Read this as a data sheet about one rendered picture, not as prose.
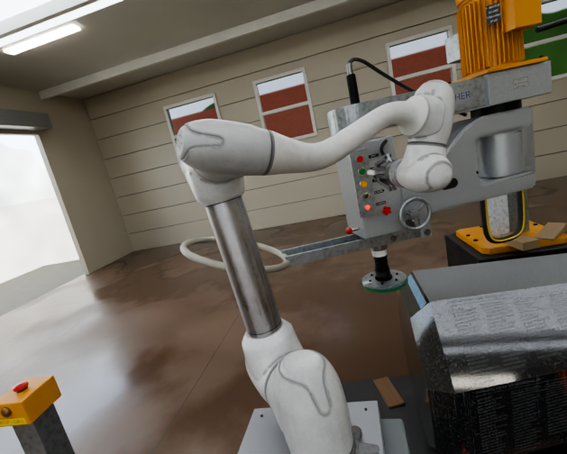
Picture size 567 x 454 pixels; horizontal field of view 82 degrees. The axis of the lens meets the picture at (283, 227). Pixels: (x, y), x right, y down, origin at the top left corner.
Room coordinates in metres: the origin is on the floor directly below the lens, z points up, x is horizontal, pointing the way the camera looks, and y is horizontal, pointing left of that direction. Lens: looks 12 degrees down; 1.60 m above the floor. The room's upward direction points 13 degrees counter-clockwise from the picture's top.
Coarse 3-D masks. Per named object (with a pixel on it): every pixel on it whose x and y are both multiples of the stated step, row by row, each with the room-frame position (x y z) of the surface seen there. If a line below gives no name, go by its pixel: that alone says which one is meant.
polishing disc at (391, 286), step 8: (392, 272) 1.52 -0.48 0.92; (400, 272) 1.50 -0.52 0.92; (368, 280) 1.49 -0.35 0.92; (376, 280) 1.47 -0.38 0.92; (384, 280) 1.44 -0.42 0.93; (392, 280) 1.43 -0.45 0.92; (400, 280) 1.41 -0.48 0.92; (368, 288) 1.43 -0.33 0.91; (376, 288) 1.40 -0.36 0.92; (384, 288) 1.38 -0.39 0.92; (392, 288) 1.37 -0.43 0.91; (400, 288) 1.38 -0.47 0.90
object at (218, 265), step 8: (192, 240) 1.48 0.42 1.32; (200, 240) 1.53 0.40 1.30; (208, 240) 1.57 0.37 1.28; (184, 248) 1.31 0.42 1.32; (264, 248) 1.59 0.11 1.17; (272, 248) 1.57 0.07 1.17; (192, 256) 1.23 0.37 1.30; (200, 256) 1.22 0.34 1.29; (280, 256) 1.48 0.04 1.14; (208, 264) 1.19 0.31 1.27; (216, 264) 1.18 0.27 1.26; (280, 264) 1.29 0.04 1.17; (288, 264) 1.34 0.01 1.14; (272, 272) 1.24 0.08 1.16
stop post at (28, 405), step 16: (16, 384) 0.96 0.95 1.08; (32, 384) 0.94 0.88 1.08; (48, 384) 0.94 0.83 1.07; (0, 400) 0.88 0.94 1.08; (16, 400) 0.86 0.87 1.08; (32, 400) 0.88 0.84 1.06; (48, 400) 0.92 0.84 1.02; (0, 416) 0.87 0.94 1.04; (16, 416) 0.86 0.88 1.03; (32, 416) 0.86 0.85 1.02; (48, 416) 0.92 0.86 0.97; (16, 432) 0.88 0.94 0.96; (32, 432) 0.87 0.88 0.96; (48, 432) 0.90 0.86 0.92; (64, 432) 0.94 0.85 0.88; (32, 448) 0.88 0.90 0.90; (48, 448) 0.88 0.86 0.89; (64, 448) 0.93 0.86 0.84
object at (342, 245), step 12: (336, 240) 1.51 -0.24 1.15; (348, 240) 1.52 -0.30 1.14; (360, 240) 1.41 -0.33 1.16; (372, 240) 1.42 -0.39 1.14; (384, 240) 1.42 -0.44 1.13; (396, 240) 1.43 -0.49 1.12; (288, 252) 1.49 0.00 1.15; (300, 252) 1.49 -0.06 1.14; (312, 252) 1.39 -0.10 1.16; (324, 252) 1.39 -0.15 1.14; (336, 252) 1.40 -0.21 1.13; (348, 252) 1.40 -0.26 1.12
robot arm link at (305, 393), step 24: (288, 360) 0.67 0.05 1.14; (312, 360) 0.65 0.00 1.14; (288, 384) 0.61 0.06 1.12; (312, 384) 0.61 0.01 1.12; (336, 384) 0.63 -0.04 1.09; (288, 408) 0.60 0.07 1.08; (312, 408) 0.58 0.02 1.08; (336, 408) 0.60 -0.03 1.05; (288, 432) 0.60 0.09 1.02; (312, 432) 0.58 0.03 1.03; (336, 432) 0.58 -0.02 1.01
